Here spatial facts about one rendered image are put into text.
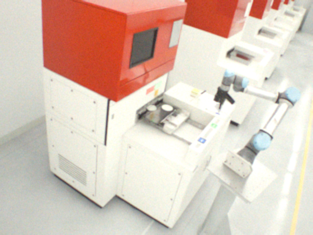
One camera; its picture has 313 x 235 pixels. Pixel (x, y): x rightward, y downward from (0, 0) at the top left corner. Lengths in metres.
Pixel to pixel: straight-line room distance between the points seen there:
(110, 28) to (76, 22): 0.29
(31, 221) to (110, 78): 1.52
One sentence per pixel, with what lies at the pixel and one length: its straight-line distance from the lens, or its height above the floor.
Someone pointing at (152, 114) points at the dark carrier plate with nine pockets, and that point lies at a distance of 2.37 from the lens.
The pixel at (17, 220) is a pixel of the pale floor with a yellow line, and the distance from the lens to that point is 2.73.
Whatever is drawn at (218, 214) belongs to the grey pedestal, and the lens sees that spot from 2.50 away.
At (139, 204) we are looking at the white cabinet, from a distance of 2.61.
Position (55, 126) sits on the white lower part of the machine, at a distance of 2.48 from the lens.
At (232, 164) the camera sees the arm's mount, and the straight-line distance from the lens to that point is 2.16.
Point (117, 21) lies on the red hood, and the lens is 1.66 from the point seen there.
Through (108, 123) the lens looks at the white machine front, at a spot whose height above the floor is 1.03.
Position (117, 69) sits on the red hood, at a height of 1.46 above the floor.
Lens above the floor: 2.19
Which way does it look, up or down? 33 degrees down
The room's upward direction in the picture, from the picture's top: 11 degrees clockwise
